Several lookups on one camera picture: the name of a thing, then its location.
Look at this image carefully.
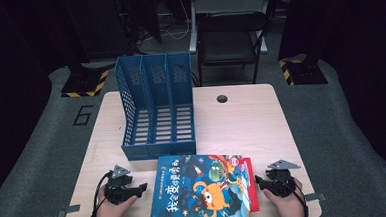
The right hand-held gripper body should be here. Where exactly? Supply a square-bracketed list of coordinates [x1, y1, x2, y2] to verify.
[265, 158, 303, 199]

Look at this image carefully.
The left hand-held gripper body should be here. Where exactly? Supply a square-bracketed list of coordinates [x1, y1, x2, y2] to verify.
[102, 163, 144, 206]

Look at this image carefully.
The red picture book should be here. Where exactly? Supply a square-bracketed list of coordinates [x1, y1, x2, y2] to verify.
[242, 156, 260, 213]

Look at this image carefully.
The blue picture book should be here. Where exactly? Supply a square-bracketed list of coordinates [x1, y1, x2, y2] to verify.
[145, 150, 255, 217]

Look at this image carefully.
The blue plastic file rack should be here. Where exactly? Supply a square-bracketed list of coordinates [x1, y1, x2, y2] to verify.
[113, 51, 198, 162]

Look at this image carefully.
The person's right hand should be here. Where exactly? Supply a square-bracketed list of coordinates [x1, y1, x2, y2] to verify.
[262, 177, 306, 217]

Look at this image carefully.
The person's left hand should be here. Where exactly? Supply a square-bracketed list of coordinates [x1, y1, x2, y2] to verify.
[92, 185, 140, 217]

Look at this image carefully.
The black stand with striped base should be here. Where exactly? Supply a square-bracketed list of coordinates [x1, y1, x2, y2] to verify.
[58, 61, 111, 99]
[277, 52, 329, 87]

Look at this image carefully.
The black folding chair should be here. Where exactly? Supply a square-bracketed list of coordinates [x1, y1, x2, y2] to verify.
[194, 9, 273, 87]

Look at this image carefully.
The dark metal stand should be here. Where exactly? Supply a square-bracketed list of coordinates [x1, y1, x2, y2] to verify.
[113, 0, 164, 56]

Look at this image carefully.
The black cable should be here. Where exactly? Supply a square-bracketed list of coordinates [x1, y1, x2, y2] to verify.
[274, 172, 311, 217]
[86, 171, 116, 217]

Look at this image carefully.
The white floor cable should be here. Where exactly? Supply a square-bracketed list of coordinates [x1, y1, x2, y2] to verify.
[159, 0, 191, 42]

